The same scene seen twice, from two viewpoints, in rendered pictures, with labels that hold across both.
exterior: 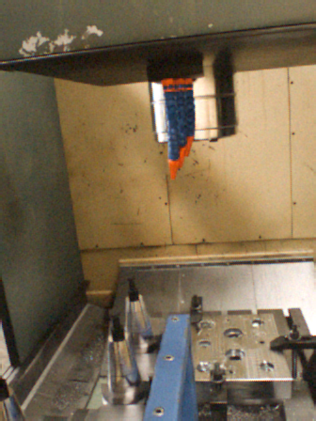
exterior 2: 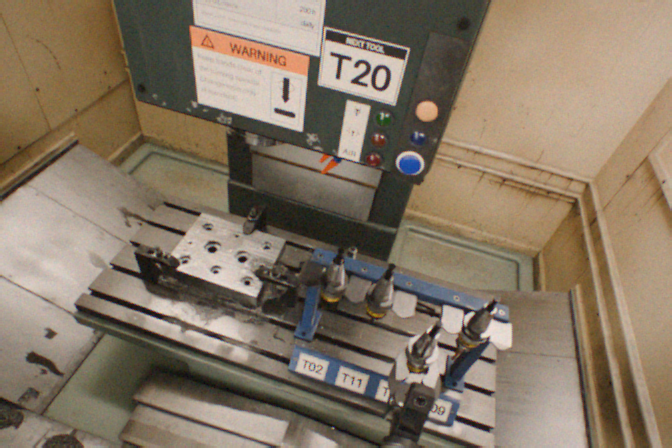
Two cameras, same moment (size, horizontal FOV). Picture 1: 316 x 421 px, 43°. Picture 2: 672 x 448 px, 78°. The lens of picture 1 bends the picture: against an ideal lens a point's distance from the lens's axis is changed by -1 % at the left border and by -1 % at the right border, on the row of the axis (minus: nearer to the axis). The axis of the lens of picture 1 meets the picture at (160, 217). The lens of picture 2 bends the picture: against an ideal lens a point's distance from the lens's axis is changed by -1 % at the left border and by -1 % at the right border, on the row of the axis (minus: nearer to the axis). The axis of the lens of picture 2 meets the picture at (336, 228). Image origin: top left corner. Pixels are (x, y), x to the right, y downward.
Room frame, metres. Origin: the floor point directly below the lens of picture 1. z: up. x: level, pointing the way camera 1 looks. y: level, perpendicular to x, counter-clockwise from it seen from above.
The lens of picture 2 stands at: (0.59, 0.63, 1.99)
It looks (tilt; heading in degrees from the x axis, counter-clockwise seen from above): 46 degrees down; 270
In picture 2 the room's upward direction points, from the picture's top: 11 degrees clockwise
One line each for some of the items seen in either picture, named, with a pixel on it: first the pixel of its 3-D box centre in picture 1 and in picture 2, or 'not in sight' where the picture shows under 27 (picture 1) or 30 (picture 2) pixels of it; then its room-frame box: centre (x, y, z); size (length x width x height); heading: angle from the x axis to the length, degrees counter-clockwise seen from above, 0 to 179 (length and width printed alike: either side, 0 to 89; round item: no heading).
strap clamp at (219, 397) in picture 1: (218, 395); (276, 282); (0.72, -0.09, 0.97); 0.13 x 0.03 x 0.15; 171
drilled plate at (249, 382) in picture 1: (234, 351); (227, 256); (0.89, -0.15, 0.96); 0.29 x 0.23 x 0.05; 171
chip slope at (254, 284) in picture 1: (215, 322); (83, 261); (1.42, -0.18, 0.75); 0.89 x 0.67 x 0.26; 81
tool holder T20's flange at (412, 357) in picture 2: not in sight; (421, 351); (0.36, 0.18, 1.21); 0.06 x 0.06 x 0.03
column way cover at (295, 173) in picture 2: not in sight; (316, 147); (0.70, -0.52, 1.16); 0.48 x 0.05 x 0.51; 171
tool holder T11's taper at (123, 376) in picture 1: (121, 360); (384, 285); (0.46, 0.07, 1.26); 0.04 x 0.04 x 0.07
